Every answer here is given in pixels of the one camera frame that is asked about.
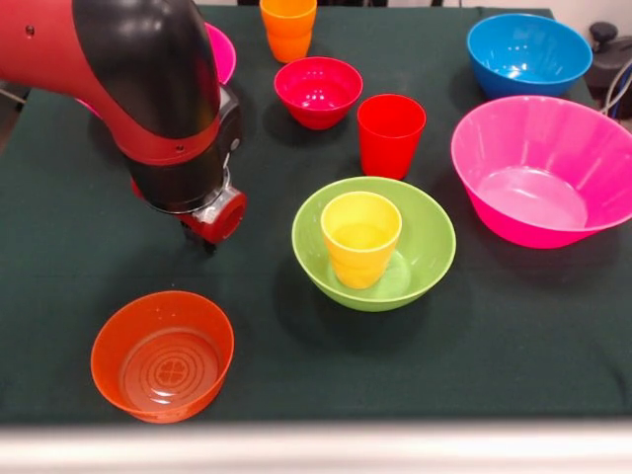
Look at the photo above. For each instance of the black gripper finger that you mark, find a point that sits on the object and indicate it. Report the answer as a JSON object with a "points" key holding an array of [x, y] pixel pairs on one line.
{"points": [[210, 248]]}

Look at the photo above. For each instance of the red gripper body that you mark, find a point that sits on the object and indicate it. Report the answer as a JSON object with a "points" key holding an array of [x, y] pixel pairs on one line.
{"points": [[222, 219]]}

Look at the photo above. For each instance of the orange bowl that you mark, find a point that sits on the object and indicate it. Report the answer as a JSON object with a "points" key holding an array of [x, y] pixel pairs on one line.
{"points": [[163, 360]]}

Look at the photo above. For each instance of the yellow cup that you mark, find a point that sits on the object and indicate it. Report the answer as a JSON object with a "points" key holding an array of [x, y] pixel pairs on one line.
{"points": [[360, 247]]}

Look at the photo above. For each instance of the green bowl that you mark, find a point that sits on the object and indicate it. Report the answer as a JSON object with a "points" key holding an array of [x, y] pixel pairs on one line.
{"points": [[424, 237]]}

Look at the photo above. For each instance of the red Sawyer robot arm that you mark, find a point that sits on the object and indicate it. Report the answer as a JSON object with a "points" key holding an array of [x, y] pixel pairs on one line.
{"points": [[148, 74]]}

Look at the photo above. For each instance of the small crimson bowl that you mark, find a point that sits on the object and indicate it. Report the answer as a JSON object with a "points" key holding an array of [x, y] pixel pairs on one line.
{"points": [[318, 91]]}

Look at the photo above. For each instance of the large pink bowl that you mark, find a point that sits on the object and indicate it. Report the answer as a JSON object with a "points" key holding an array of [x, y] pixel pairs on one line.
{"points": [[223, 54], [538, 187]]}

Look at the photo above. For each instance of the red cup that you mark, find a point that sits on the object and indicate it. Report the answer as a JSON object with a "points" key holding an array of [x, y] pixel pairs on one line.
{"points": [[391, 143]]}

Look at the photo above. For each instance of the orange cup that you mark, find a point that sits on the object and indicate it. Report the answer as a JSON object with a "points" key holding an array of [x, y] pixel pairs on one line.
{"points": [[288, 37]]}

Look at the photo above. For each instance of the dark green tablecloth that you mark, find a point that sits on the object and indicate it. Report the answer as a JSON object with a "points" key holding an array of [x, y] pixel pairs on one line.
{"points": [[444, 345]]}

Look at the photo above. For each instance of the blue bowl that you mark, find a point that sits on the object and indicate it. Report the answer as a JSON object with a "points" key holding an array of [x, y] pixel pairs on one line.
{"points": [[528, 59]]}

